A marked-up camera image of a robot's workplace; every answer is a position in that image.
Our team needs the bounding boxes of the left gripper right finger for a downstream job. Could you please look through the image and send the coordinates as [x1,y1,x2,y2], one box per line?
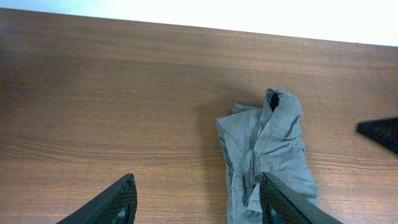
[259,172,341,224]

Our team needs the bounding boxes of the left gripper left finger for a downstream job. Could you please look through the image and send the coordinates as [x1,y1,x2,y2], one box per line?
[58,174,137,224]

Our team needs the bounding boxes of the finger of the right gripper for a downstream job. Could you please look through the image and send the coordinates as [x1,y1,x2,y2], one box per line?
[356,117,397,154]

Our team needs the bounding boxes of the grey shorts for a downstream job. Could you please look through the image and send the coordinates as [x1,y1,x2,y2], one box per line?
[216,89,319,223]

